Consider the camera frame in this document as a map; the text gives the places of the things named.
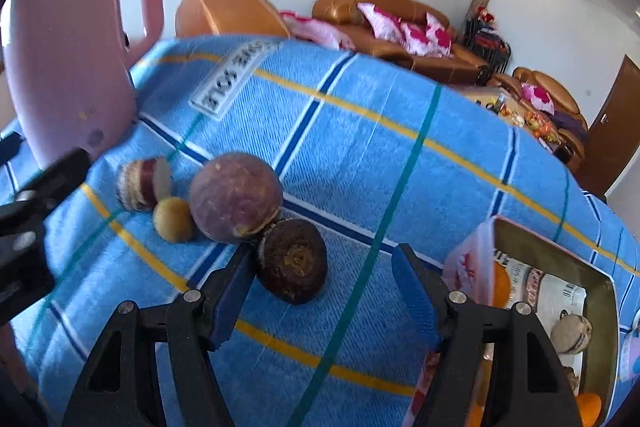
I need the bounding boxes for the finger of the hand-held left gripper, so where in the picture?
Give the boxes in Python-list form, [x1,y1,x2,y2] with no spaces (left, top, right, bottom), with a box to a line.
[0,148,92,235]
[0,133,24,168]

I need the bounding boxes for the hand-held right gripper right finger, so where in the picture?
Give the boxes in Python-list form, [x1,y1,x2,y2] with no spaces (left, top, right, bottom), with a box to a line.
[391,243,584,427]

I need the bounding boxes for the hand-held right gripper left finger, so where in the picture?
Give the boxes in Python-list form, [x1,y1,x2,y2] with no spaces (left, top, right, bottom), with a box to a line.
[62,244,259,427]

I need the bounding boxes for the pink tin box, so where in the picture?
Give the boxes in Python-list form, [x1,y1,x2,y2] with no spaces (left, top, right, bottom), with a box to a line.
[410,215,621,427]

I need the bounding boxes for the dark water chestnut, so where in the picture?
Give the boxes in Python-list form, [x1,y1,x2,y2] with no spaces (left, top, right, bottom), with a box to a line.
[256,218,329,306]

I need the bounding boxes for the orange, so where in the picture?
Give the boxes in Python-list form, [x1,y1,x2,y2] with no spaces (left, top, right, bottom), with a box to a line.
[487,263,513,310]
[572,391,603,427]

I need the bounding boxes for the beige striped shell object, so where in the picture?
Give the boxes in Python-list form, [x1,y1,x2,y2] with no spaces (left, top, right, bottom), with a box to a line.
[550,313,594,354]

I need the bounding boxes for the cut water chestnut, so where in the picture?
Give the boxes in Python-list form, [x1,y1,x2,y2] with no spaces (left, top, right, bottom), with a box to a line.
[116,157,173,214]

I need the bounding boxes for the small yellow longan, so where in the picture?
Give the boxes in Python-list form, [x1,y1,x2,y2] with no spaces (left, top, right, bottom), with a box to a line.
[152,197,195,244]

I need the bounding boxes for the purple passion fruit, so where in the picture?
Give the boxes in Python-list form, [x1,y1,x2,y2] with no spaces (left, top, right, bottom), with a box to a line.
[188,152,284,243]

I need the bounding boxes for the pink electric kettle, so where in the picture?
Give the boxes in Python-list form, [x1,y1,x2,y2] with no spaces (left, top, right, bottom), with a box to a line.
[2,0,166,162]

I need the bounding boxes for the printed paper flyer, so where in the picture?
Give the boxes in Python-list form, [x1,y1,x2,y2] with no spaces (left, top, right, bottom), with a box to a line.
[492,247,594,408]

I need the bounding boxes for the blue plaid cloth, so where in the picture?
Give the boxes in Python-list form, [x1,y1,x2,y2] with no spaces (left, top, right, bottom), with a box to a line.
[0,34,640,427]

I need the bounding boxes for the wooden coffee table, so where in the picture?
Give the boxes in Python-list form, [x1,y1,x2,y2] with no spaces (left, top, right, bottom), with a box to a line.
[465,87,566,152]

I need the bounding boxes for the pile of orange snacks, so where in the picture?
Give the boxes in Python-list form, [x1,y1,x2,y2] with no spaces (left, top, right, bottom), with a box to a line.
[515,109,560,145]

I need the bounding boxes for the long brown leather sofa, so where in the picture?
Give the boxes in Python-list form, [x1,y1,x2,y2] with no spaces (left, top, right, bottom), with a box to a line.
[312,0,493,85]

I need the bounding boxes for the purple cloth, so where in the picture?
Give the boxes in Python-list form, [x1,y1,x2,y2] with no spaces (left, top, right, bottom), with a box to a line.
[552,111,587,138]

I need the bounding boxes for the pink floral pillow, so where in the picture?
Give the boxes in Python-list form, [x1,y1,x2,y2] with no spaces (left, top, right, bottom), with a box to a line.
[357,3,403,42]
[425,13,457,56]
[520,82,556,115]
[400,22,436,56]

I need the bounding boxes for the orange leather armchair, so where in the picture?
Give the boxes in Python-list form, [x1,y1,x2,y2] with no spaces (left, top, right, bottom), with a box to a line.
[175,0,291,40]

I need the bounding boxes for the brown leather armchair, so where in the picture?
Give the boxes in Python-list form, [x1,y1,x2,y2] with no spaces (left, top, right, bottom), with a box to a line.
[492,67,588,172]

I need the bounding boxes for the brown wooden door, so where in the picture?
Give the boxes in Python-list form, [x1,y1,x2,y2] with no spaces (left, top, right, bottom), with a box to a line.
[580,54,640,198]

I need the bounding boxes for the stacked dark chairs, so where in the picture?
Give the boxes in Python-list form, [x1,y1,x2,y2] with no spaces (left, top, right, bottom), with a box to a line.
[462,17,512,72]

